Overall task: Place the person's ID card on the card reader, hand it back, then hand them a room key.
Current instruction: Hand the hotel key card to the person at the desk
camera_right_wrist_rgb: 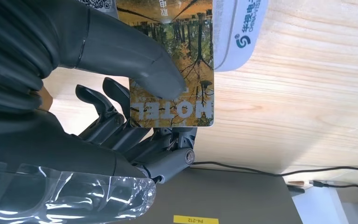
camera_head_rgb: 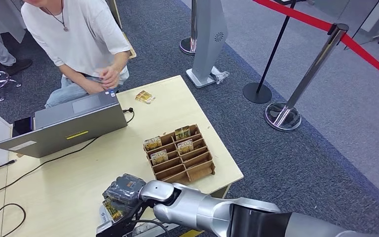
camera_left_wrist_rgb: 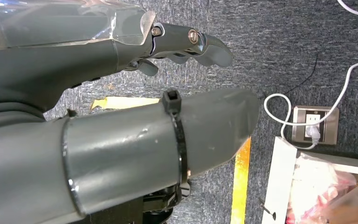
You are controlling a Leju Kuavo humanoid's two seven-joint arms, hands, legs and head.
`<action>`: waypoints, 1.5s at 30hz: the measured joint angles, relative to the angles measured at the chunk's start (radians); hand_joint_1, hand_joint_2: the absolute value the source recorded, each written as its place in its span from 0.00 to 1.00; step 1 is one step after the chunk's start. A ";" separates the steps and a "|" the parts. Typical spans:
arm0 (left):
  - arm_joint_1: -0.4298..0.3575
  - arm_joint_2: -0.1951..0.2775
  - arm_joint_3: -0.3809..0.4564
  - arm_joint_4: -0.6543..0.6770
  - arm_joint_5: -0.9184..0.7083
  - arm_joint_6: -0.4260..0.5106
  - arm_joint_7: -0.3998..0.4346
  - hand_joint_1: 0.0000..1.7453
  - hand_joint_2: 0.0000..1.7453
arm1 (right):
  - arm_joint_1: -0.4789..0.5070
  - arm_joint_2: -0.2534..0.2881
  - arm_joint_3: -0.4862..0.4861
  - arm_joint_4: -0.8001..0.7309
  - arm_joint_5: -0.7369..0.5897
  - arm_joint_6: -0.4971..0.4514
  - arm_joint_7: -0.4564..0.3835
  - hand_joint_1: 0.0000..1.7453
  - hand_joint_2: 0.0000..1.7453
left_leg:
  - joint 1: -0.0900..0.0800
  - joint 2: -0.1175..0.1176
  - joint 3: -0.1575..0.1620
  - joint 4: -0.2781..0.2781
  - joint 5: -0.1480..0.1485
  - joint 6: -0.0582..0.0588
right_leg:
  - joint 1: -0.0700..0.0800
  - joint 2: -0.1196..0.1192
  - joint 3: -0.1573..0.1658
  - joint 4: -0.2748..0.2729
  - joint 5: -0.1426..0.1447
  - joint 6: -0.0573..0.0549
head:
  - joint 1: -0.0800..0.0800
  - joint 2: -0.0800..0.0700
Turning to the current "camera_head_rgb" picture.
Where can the person's right forearm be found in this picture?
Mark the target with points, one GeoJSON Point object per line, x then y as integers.
{"type": "Point", "coordinates": [75, 77]}

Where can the grey laptop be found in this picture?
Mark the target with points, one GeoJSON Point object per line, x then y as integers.
{"type": "Point", "coordinates": [62, 130]}

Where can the wooden board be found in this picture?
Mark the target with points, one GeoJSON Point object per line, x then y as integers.
{"type": "Point", "coordinates": [115, 11]}

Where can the black stanchion post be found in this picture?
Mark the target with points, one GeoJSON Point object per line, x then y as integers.
{"type": "Point", "coordinates": [257, 93]}

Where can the wooden card organizer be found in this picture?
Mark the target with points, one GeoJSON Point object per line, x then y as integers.
{"type": "Point", "coordinates": [192, 163]}

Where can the person's left forearm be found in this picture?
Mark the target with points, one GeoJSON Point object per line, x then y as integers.
{"type": "Point", "coordinates": [121, 62]}

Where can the silver kiosk stand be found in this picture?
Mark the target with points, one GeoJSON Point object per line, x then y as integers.
{"type": "Point", "coordinates": [209, 36]}

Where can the patterned ID card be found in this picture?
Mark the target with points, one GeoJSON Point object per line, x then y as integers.
{"type": "Point", "coordinates": [112, 210]}

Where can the grey display stand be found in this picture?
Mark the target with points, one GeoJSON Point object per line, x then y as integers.
{"type": "Point", "coordinates": [376, 19]}

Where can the white shelf tray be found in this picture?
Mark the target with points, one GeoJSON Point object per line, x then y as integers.
{"type": "Point", "coordinates": [173, 229]}

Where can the person's left hand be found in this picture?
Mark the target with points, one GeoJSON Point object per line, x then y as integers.
{"type": "Point", "coordinates": [111, 77]}

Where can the person's right hand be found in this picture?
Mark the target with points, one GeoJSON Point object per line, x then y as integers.
{"type": "Point", "coordinates": [97, 88]}

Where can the white partition panel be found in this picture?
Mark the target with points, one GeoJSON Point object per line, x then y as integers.
{"type": "Point", "coordinates": [11, 23]}

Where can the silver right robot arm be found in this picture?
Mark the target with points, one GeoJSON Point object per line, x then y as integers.
{"type": "Point", "coordinates": [209, 209]}

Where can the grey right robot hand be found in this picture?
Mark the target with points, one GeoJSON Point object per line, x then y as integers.
{"type": "Point", "coordinates": [127, 186]}

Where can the crumpled clear plastic bag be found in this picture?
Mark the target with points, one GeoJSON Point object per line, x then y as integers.
{"type": "Point", "coordinates": [219, 75]}

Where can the patterned room key card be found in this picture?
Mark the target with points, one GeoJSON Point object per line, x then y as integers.
{"type": "Point", "coordinates": [153, 143]}
{"type": "Point", "coordinates": [185, 147]}
{"type": "Point", "coordinates": [159, 157]}
{"type": "Point", "coordinates": [182, 132]}

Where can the red barrier belt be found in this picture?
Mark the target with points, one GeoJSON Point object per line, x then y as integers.
{"type": "Point", "coordinates": [307, 20]}

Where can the white card reader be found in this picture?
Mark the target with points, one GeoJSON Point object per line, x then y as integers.
{"type": "Point", "coordinates": [104, 217]}

